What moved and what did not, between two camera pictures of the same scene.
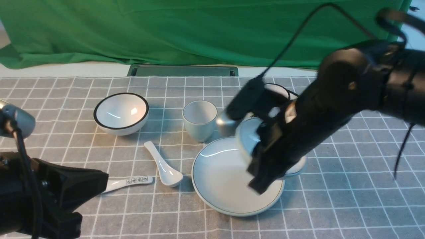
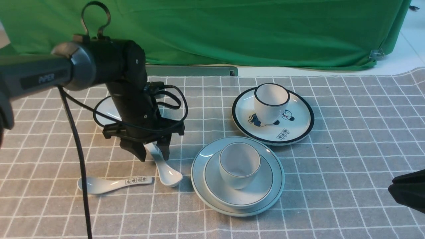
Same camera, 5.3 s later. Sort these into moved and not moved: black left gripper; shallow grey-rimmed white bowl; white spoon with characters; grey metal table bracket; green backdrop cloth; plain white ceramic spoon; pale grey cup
Moved: pale grey cup; shallow grey-rimmed white bowl; black left gripper
Not moved: plain white ceramic spoon; white spoon with characters; grey metal table bracket; green backdrop cloth
